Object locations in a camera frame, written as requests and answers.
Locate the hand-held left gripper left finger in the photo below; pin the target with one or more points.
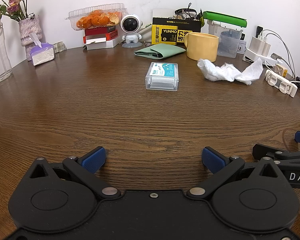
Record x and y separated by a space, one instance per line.
93 158

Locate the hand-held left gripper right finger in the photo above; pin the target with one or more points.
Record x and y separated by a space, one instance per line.
213 158

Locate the white cotton wipe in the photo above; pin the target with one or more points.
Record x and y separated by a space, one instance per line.
222 73

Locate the clear floss pick box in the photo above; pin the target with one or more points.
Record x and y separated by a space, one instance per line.
162 76

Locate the white folding phone holder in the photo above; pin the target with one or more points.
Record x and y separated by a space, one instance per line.
281 83

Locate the white and yellow cube adapter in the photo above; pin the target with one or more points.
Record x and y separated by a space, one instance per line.
280 70

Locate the white power strip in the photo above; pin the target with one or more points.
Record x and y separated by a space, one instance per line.
250 55

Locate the white charger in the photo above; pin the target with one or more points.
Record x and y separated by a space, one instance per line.
267 45
255 45

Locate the small white labelled box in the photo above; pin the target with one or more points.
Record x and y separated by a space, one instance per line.
241 47

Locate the yellow mug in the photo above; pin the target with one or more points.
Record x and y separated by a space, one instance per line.
202 47

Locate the white flat box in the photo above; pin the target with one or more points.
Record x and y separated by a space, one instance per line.
107 44

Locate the purple tissue pack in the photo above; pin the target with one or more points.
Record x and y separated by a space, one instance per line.
42 55

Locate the small patterned box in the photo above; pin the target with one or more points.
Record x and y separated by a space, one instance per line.
59 47

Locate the black power adapter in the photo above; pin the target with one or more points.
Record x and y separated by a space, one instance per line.
242 36

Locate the green folded cloth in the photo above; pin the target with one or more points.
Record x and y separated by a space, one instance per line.
162 51

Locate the clear storage box green lid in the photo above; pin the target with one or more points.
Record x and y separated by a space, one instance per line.
227 40

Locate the red flat box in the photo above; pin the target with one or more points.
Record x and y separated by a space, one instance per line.
113 34

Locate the dark red box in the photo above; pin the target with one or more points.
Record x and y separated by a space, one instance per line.
96 31

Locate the white astronaut figurine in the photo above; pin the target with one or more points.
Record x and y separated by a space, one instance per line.
130 30

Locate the black and yellow box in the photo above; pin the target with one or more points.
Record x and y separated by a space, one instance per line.
165 32

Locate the pile of orange peels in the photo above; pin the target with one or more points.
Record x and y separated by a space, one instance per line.
97 20

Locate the lilac textured vase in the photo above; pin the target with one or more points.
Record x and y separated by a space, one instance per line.
28 32

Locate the clear plastic clamshell box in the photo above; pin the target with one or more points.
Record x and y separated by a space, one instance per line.
97 10

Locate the black wall plug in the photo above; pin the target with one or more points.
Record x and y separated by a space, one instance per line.
259 31

